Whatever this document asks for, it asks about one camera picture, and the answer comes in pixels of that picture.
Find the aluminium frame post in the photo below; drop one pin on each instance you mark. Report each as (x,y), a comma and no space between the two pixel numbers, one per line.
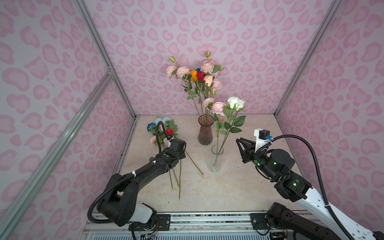
(91,27)
(328,19)

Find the aluminium frame right post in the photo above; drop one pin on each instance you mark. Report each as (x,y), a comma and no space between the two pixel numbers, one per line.
(328,19)

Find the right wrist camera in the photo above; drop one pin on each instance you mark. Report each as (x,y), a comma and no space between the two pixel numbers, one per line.
(262,138)

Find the peach artificial rose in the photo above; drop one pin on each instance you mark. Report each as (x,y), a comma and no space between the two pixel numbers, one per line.
(208,81)

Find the small red artificial rose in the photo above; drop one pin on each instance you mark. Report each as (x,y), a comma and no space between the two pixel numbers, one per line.
(200,84)

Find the aluminium frame left diagonal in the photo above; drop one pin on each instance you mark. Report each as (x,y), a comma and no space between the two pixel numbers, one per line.
(20,205)

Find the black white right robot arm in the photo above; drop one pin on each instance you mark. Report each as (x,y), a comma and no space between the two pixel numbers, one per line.
(276,166)

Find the light blue carnation spray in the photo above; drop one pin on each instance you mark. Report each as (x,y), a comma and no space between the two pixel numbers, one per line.
(169,123)

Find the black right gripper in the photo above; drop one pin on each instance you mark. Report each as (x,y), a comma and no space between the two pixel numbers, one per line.
(247,154)

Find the clear frosted glass vase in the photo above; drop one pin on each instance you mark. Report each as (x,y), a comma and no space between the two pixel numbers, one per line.
(216,161)

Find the orange artificial rose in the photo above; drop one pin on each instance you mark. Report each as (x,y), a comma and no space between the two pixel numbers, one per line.
(194,91)

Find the pale pink carnation spray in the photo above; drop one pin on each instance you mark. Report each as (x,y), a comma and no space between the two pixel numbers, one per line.
(219,127)

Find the white artificial rose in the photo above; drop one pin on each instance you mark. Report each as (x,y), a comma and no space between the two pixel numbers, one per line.
(234,122)

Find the pink ribbed glass vase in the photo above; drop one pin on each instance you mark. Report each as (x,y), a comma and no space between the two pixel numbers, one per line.
(205,136)

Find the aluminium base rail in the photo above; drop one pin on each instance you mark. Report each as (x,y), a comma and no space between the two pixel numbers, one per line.
(213,226)

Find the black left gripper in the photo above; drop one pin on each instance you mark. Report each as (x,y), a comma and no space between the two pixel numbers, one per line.
(183,155)

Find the pink rosebud spray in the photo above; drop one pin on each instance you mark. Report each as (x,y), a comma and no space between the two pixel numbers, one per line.
(208,64)

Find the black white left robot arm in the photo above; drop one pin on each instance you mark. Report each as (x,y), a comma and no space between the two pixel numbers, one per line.
(118,202)

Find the aluminium frame left post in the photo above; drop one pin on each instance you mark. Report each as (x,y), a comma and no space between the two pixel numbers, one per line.
(91,27)

